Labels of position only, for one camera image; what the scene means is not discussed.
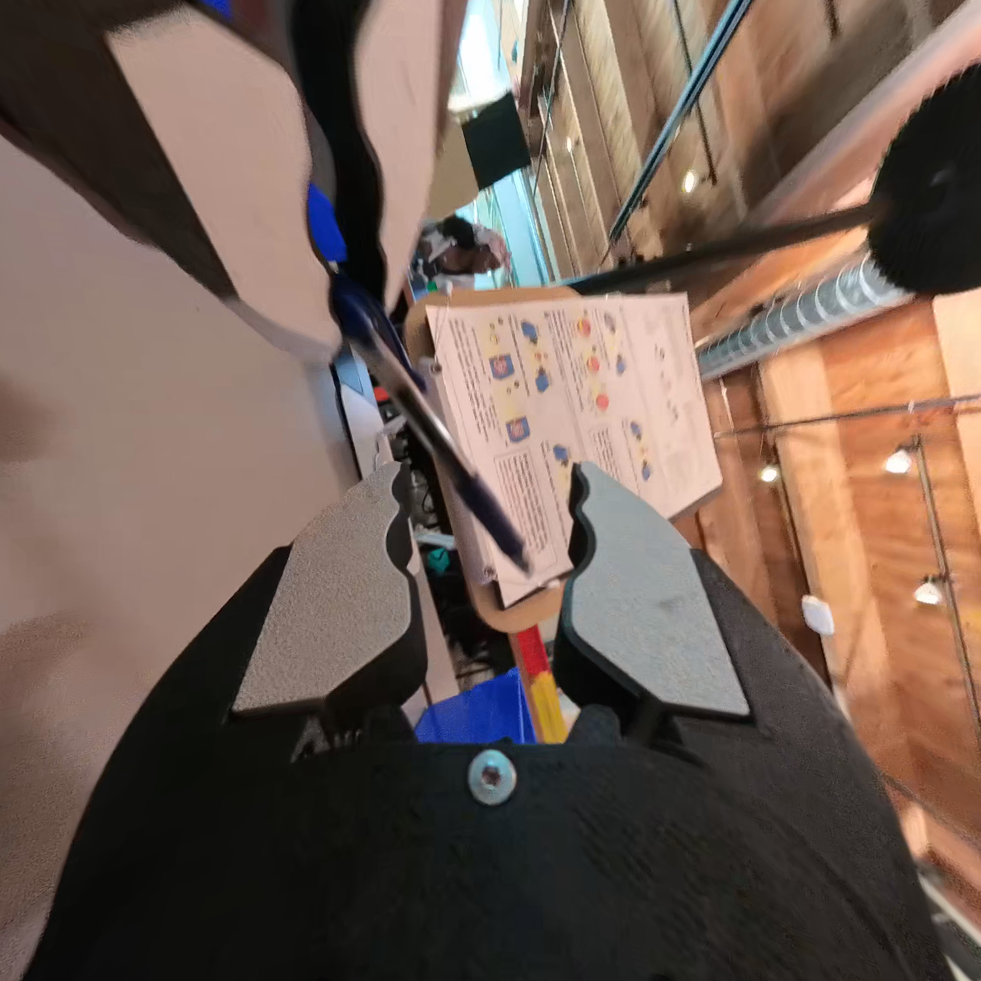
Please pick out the blue ballpoint pen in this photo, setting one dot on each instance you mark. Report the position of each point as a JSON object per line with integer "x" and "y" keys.
{"x": 429, "y": 429}

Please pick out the red and yellow bar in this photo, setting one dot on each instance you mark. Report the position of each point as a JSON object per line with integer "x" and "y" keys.
{"x": 540, "y": 682}

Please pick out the black flat panel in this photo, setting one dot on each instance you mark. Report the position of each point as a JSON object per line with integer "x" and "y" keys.
{"x": 496, "y": 142}

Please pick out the small brown board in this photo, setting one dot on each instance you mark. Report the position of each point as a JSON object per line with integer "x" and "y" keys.
{"x": 452, "y": 184}

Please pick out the black round knob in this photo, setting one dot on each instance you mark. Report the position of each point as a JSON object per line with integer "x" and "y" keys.
{"x": 935, "y": 184}

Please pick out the silver ribbed air duct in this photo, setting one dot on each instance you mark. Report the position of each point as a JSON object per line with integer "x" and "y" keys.
{"x": 805, "y": 314}

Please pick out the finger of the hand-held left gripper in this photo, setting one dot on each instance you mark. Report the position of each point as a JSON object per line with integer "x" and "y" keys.
{"x": 410, "y": 92}
{"x": 222, "y": 153}

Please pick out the white wall sensor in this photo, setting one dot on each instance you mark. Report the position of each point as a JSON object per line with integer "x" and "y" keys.
{"x": 818, "y": 615}

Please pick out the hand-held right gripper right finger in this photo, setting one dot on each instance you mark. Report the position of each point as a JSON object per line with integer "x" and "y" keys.
{"x": 651, "y": 621}

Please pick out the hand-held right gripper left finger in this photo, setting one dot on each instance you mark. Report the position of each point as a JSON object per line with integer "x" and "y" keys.
{"x": 337, "y": 605}

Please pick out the metal ceiling pipe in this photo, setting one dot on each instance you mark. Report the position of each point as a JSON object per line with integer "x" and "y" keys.
{"x": 674, "y": 107}

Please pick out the blue plastic bin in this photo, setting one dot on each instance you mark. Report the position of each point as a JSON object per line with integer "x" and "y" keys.
{"x": 475, "y": 709}

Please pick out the ceiling spot lamp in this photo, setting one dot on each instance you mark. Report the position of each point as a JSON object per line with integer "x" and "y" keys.
{"x": 898, "y": 460}
{"x": 929, "y": 590}
{"x": 690, "y": 182}
{"x": 769, "y": 473}

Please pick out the black pole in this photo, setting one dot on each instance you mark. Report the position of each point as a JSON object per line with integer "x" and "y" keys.
{"x": 728, "y": 249}

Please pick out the brown display board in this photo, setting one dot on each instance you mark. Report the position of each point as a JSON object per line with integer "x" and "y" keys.
{"x": 521, "y": 613}

